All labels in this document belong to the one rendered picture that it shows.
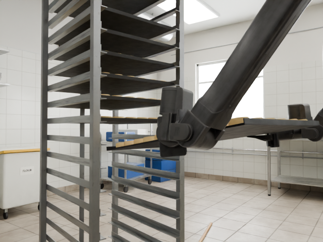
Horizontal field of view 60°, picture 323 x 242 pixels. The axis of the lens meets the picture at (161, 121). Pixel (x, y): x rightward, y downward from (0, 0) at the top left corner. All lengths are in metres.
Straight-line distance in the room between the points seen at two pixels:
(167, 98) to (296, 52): 4.78
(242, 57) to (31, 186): 3.36
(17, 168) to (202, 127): 3.19
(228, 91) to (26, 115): 3.97
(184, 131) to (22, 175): 3.19
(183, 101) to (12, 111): 3.79
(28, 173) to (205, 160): 3.40
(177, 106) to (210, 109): 0.09
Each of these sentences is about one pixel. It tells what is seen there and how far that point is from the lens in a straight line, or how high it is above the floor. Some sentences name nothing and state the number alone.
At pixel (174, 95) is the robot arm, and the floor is 1.08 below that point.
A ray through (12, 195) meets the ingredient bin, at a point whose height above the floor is 0.27.
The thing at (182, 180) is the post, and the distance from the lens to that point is 1.38.
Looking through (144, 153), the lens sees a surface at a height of 0.87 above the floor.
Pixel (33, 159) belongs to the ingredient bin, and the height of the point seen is 0.65.
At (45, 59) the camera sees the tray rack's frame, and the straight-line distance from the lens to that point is 1.70.
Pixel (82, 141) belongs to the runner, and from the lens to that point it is 1.23.
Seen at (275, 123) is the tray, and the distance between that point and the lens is 0.73.
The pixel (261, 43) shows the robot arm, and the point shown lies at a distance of 0.51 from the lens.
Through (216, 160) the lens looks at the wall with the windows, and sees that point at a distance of 5.64.
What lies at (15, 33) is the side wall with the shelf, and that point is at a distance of 4.47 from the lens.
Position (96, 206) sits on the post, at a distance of 1.13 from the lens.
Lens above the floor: 1.01
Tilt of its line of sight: 1 degrees up
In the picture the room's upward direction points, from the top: straight up
